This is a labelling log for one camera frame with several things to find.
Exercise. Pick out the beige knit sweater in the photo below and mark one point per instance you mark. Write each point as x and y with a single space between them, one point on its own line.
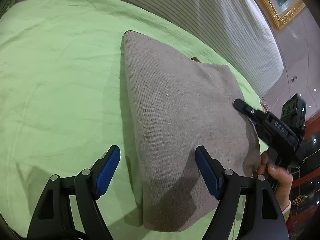
178 104

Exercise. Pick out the person's right hand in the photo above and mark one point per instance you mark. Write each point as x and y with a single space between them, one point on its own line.
282 176

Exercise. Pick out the white striped duvet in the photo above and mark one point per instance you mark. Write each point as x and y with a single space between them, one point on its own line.
235 29

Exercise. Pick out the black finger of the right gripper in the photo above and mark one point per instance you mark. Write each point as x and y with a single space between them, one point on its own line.
247 110

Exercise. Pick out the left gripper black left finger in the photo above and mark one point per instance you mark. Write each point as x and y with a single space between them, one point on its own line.
67 207

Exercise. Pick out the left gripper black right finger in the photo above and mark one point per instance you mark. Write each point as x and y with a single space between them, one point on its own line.
262 216

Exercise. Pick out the light green bed sheet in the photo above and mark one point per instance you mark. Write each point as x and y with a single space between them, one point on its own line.
64 103

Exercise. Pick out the dark wooden cabinet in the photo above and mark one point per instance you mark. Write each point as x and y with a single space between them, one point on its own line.
304 194

